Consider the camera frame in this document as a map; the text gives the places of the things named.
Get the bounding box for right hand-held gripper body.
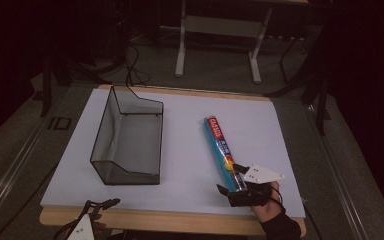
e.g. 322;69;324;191
227;163;286;208

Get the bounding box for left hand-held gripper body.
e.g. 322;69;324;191
64;207;102;240

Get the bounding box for long blue foil wrap box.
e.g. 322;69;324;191
203;115;249;193

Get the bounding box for person's left hand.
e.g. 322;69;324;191
91;221;108;240

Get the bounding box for person's right hand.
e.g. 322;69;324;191
250;181;287;223

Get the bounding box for white table mat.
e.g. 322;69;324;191
40;87;306;219

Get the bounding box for small black floor plate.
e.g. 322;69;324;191
47;116;72;131

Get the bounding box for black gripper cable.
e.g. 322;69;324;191
52;206;88;240

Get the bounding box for black wire mesh basket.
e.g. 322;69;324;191
89;85;165;187

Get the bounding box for grey metal floor rail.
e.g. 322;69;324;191
303;103;371;240
0;111;54;231

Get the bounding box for black floor cables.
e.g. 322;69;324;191
121;41;152;88

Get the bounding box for white metal desk frame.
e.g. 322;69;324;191
174;0;275;85

